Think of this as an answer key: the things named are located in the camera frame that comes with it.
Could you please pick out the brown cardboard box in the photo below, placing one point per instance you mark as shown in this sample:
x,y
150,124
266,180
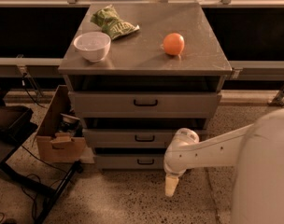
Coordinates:
x,y
52,145

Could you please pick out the white bowl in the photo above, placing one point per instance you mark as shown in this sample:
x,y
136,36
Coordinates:
x,y
93,46

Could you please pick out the grey bottom drawer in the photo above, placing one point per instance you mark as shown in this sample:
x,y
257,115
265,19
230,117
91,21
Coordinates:
x,y
128,162

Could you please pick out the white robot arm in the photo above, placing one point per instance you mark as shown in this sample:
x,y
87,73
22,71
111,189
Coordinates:
x,y
257,154

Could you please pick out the orange fruit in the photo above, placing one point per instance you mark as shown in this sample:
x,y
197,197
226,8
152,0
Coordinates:
x,y
173,44

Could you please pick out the grey top drawer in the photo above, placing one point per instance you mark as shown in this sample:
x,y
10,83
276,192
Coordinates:
x,y
166,105

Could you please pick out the grey middle drawer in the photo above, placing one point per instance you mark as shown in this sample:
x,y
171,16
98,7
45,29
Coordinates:
x,y
128,138

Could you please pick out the green chip bag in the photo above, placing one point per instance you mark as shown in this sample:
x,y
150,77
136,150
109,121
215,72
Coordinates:
x,y
112,24

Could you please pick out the jar in cardboard box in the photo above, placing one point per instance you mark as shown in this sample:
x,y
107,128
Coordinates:
x,y
69,124

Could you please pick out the black stand with tray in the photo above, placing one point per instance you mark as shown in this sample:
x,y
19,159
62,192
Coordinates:
x,y
15,129

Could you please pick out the grey metal drawer cabinet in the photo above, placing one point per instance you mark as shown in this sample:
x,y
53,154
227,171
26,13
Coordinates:
x,y
138,63

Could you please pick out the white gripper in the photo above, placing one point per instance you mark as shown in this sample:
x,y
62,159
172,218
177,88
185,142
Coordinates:
x,y
174,173

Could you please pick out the grey drawer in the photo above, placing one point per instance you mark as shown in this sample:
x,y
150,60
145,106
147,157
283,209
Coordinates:
x,y
166,105
128,138
128,162

